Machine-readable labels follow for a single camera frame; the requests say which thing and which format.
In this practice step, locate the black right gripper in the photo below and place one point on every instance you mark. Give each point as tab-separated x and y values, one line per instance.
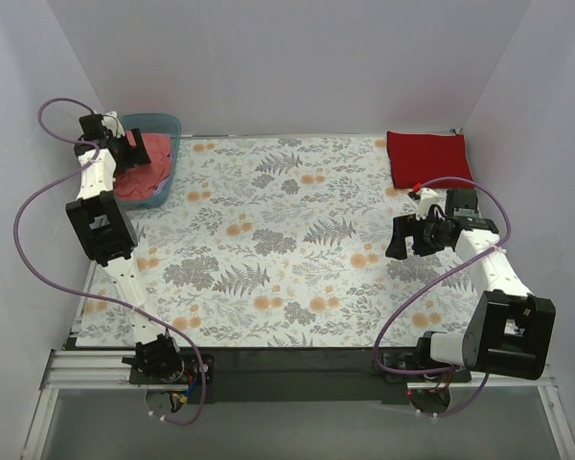
413	235

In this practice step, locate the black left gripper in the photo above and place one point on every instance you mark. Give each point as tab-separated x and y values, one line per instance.
131	149

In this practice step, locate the salmon pink t shirt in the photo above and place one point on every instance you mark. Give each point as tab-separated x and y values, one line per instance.
138	183

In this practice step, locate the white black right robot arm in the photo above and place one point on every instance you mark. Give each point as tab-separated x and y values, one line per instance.
510	329

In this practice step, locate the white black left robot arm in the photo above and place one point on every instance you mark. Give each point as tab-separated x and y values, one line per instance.
108	239

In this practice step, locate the lilac t shirt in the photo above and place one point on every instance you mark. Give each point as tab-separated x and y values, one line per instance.
163	185

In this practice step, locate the teal plastic basket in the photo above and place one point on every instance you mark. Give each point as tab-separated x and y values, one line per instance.
150	123

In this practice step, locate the folded red t shirt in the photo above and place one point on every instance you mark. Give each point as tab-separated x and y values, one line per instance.
418	158

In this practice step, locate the floral patterned table mat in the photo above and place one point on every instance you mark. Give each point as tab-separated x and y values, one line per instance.
279	242

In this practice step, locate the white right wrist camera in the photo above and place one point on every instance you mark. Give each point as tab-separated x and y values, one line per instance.
425	198

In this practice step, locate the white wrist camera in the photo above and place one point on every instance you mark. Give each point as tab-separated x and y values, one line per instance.
425	198
111	122

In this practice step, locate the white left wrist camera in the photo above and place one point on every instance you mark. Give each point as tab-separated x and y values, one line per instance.
111	122

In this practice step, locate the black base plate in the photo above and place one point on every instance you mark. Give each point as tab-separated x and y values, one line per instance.
393	361

